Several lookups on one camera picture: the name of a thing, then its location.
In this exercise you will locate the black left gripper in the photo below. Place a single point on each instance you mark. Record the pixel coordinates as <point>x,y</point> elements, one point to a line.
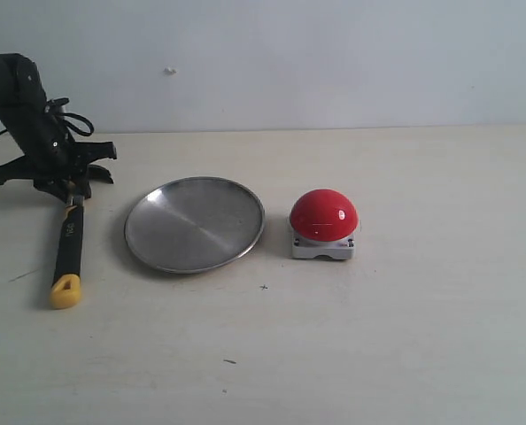
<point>63,171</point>

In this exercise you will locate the round silver metal plate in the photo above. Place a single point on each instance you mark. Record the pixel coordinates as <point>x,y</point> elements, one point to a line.
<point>194,225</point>

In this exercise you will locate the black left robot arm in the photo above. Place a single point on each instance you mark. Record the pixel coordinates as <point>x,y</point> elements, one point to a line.
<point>41,129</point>

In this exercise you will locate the black yellow claw hammer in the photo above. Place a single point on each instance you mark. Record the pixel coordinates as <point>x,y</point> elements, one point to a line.
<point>65,291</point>

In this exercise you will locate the red dome push button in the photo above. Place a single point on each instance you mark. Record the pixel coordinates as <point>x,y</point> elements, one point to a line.
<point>323,223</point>

